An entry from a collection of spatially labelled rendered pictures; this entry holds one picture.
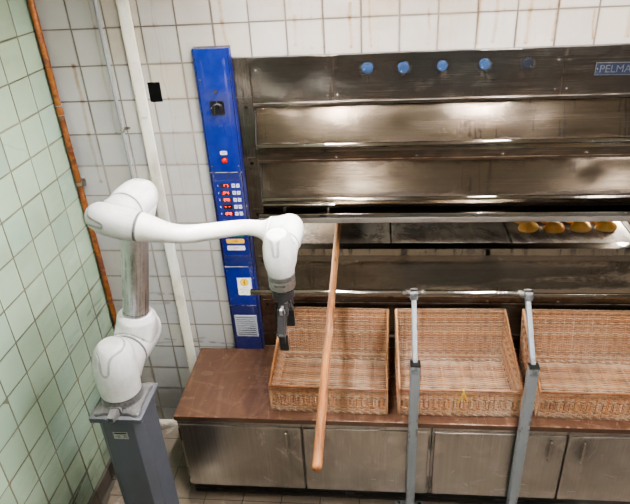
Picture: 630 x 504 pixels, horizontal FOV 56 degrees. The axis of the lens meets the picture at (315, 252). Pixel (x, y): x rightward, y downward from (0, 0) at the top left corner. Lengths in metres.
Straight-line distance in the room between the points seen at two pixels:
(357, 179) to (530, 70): 0.85
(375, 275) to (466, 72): 1.05
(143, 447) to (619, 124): 2.35
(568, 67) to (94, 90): 2.02
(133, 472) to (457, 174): 1.87
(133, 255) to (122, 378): 0.45
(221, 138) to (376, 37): 0.80
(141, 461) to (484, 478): 1.60
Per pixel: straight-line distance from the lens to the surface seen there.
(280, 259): 1.87
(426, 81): 2.64
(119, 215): 2.00
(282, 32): 2.60
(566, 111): 2.78
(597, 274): 3.17
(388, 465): 3.04
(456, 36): 2.60
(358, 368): 3.09
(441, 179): 2.77
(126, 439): 2.50
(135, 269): 2.28
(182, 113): 2.78
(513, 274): 3.06
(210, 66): 2.66
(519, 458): 2.97
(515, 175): 2.82
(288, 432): 2.93
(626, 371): 3.33
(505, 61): 2.67
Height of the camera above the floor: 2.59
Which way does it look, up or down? 29 degrees down
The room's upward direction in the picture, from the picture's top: 3 degrees counter-clockwise
